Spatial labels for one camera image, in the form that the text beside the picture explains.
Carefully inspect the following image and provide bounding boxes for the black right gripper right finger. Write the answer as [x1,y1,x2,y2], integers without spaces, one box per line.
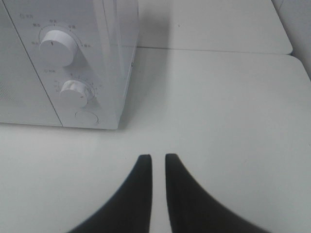
[165,153,267,233]

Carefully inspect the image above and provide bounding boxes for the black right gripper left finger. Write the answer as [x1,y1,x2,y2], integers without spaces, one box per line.
[71,154,153,233]

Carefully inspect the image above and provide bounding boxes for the round white door release button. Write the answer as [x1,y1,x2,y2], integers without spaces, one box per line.
[75,111,99,126]

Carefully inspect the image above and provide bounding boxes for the white microwave door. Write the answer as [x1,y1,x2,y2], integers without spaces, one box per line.
[0,0,62,127]

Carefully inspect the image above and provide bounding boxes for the white microwave knob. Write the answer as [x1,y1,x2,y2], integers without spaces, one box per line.
[39,30,78,67]
[59,80,95,108]

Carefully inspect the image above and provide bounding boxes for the white microwave oven body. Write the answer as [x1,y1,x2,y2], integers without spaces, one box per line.
[8,0,139,130]

